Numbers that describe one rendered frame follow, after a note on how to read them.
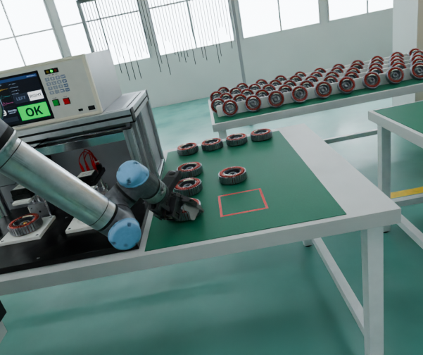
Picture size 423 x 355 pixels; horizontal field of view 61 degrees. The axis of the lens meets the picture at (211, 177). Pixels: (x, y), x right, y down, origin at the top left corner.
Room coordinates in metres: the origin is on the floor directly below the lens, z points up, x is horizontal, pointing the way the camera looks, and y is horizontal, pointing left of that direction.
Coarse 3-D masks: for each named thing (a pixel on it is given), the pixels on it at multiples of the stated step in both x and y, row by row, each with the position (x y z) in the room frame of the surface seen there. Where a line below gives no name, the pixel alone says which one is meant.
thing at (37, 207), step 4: (36, 200) 1.34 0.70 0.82; (32, 204) 1.30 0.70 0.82; (36, 204) 1.30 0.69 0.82; (40, 204) 1.30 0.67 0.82; (44, 204) 1.30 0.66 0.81; (48, 204) 1.31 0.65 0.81; (52, 204) 1.34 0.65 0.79; (32, 208) 1.30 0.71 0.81; (36, 208) 1.30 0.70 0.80; (40, 208) 1.30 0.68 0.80; (44, 208) 1.30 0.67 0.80; (52, 208) 1.32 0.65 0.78; (32, 212) 1.30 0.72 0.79; (36, 212) 1.30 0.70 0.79; (40, 212) 1.30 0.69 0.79; (44, 212) 1.30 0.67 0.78; (48, 212) 1.30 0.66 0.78
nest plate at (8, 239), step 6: (48, 216) 1.25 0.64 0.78; (54, 216) 1.25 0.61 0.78; (48, 222) 1.20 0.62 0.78; (42, 228) 1.16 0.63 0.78; (6, 234) 1.17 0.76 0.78; (30, 234) 1.13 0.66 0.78; (36, 234) 1.12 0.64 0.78; (42, 234) 1.13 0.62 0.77; (6, 240) 1.12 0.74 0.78; (12, 240) 1.11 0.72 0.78; (18, 240) 1.11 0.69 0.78; (24, 240) 1.11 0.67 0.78; (30, 240) 1.11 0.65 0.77; (0, 246) 1.11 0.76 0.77
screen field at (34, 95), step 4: (28, 92) 1.30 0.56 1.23; (32, 92) 1.30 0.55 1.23; (36, 92) 1.30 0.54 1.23; (40, 92) 1.30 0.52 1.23; (16, 96) 1.31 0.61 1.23; (20, 96) 1.31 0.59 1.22; (24, 96) 1.31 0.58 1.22; (28, 96) 1.31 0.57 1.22; (32, 96) 1.30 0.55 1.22; (36, 96) 1.30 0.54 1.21; (40, 96) 1.30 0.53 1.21; (16, 100) 1.31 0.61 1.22; (20, 100) 1.31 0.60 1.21; (24, 100) 1.31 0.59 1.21; (28, 100) 1.31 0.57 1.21; (32, 100) 1.30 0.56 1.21
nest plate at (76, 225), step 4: (72, 220) 1.17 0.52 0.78; (76, 220) 1.16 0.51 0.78; (72, 224) 1.14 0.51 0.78; (76, 224) 1.13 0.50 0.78; (80, 224) 1.13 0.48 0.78; (84, 224) 1.12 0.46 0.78; (68, 228) 1.11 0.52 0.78; (72, 228) 1.11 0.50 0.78; (76, 228) 1.10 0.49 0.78; (80, 228) 1.10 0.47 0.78; (84, 228) 1.10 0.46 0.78; (88, 228) 1.10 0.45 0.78; (92, 228) 1.10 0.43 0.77; (68, 232) 1.10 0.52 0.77
